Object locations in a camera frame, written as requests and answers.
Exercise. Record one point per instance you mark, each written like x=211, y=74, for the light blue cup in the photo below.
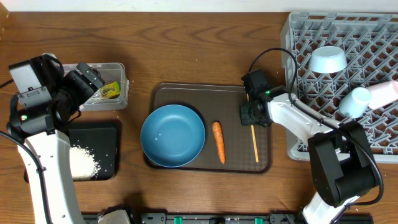
x=355, y=103

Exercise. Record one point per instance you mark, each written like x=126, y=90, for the pile of white rice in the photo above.
x=83, y=165

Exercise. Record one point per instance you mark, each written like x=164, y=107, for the orange carrot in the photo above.
x=219, y=140

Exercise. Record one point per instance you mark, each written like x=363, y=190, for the clear plastic bin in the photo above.
x=109, y=72

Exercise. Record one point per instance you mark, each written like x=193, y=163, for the black tray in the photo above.
x=102, y=138

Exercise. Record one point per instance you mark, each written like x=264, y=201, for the foil snack wrapper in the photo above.
x=110, y=90

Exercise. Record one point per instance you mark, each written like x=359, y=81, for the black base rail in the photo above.
x=273, y=218

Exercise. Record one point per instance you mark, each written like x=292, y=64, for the wooden chopstick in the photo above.
x=253, y=138

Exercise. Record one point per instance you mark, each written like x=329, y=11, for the brown serving tray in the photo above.
x=219, y=103

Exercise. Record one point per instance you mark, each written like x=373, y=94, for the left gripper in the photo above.
x=86, y=89

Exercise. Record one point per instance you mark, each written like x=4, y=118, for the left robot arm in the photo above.
x=53, y=147

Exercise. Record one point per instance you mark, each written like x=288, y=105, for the light blue bowl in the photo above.
x=327, y=59

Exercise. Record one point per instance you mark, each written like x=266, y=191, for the white cup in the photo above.
x=383, y=94

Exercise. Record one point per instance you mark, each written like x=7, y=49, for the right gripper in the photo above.
x=246, y=119

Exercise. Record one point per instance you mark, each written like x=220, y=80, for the dark blue plate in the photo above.
x=173, y=136

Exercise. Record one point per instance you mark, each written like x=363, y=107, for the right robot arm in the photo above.
x=344, y=170

